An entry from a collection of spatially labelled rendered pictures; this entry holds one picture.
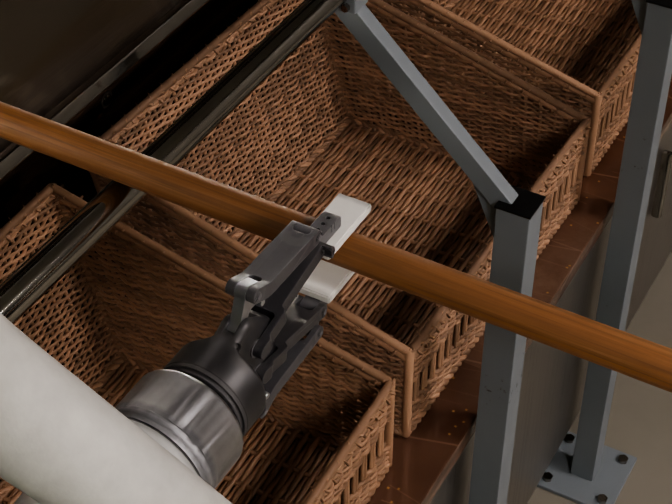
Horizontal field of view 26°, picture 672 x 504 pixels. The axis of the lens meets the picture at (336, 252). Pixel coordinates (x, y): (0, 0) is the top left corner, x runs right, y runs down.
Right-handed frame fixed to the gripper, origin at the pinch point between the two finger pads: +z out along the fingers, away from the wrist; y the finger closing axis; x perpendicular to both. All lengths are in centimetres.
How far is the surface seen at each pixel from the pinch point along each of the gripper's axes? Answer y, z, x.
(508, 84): 44, 87, -20
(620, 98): 54, 105, -9
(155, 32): 24, 49, -53
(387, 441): 56, 28, -8
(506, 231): 27.0, 38.2, 0.1
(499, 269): 33, 38, 0
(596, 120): 50, 94, -8
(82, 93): 24, 33, -53
